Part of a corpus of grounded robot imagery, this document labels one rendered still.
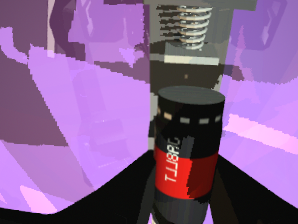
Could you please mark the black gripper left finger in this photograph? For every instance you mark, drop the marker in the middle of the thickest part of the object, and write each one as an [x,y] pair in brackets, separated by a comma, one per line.
[128,198]

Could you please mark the black and red battery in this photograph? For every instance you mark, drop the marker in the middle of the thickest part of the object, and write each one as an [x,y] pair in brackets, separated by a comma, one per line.
[187,140]

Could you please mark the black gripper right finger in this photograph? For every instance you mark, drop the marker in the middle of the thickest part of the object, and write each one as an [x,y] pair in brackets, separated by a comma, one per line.
[236,198]

